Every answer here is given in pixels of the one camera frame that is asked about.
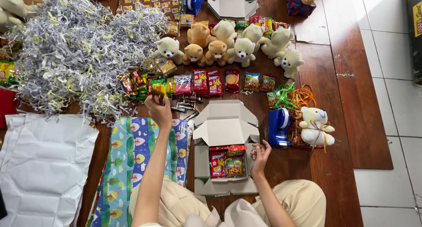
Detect person's left hand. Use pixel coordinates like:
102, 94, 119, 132
144, 95, 173, 130

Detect person's right hand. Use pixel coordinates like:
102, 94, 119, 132
250, 140, 272, 178

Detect dark brown snack packet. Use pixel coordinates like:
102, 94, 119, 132
151, 88, 166, 106

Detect pile of yellow green packets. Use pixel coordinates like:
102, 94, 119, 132
137, 78, 176, 100

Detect pile of brown wafer packets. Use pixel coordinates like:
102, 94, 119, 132
118, 68, 148, 98

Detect pile of dark chocolate bars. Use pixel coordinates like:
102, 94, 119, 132
170, 94, 202, 122

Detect pink white snack packet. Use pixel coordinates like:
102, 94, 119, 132
173, 75, 193, 96

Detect clear bags of biscuits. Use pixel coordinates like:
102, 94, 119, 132
144, 57, 177, 77

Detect stack of red biscuit packets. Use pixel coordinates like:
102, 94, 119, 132
193, 68, 224, 98

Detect blue tree-print wrapping paper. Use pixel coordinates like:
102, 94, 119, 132
86, 117, 191, 227

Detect tan teddy bear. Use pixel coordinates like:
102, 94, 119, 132
187, 22, 211, 49
182, 44, 207, 67
205, 40, 228, 67

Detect clear biscuit bag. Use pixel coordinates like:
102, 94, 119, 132
166, 20, 180, 37
179, 14, 195, 27

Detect open grey cardboard box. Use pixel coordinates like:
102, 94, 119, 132
193, 100, 261, 196

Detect red round-cookie packet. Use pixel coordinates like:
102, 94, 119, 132
224, 69, 241, 94

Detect heap of shredded paper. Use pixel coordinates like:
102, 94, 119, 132
8, 0, 170, 123

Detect red biscuit packet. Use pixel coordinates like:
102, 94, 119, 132
210, 151, 227, 179

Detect brown square-print wrapping paper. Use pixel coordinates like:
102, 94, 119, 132
116, 0, 184, 20

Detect red-topped snack packet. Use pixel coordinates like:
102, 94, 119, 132
227, 145, 248, 157

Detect peanut packet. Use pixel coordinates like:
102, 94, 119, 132
260, 74, 277, 92
244, 72, 260, 92
225, 155, 246, 178
266, 90, 282, 109

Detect group of cream teddy bears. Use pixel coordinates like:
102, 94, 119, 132
153, 20, 305, 79

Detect blue tape dispenser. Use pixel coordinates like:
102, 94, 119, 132
185, 0, 207, 17
267, 108, 291, 148

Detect white paper sheet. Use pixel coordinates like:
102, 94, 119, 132
0, 113, 100, 227

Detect stack of flat cardboard boxes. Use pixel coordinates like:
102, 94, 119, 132
207, 0, 260, 21

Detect green ribbon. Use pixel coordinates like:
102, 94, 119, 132
273, 81, 298, 111

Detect row of mixed snack packets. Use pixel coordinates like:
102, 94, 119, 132
208, 16, 292, 37

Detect red container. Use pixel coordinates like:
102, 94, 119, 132
0, 88, 19, 129

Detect yellow snack packets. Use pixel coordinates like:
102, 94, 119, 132
0, 60, 18, 87

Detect red brown wrapped gift box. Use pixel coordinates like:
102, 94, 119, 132
287, 111, 325, 150

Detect orange ribbon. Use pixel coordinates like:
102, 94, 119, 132
291, 84, 317, 111

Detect heap of plush toys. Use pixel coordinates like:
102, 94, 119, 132
0, 0, 50, 31

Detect cream teddy bear gold ribbon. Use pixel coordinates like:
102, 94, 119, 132
299, 106, 336, 152

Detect blue wrapped gift box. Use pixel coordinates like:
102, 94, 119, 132
285, 0, 318, 17

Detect person's beige clothing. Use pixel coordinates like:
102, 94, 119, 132
128, 178, 327, 227

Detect wood-look floor mat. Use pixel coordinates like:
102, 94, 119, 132
0, 0, 394, 227

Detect black carton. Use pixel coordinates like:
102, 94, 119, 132
405, 0, 422, 85

